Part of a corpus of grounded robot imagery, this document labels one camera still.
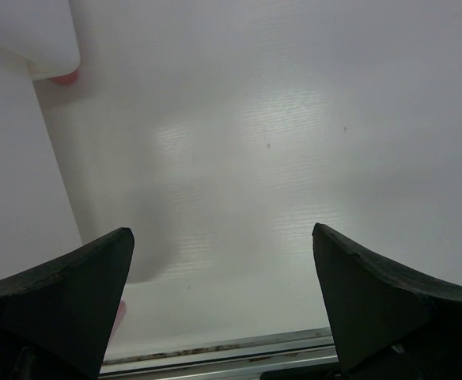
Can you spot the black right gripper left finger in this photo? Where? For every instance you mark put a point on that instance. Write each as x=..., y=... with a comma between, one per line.
x=56, y=318

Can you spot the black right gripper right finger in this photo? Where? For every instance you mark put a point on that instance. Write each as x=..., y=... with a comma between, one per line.
x=388, y=321

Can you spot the light pink drawer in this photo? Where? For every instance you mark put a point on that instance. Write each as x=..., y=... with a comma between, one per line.
x=36, y=220

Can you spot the white plastic shoe cabinet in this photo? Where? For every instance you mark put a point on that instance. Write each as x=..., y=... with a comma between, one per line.
x=41, y=34

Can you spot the aluminium mounting rail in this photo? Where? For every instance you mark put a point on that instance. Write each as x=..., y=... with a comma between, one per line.
x=245, y=358

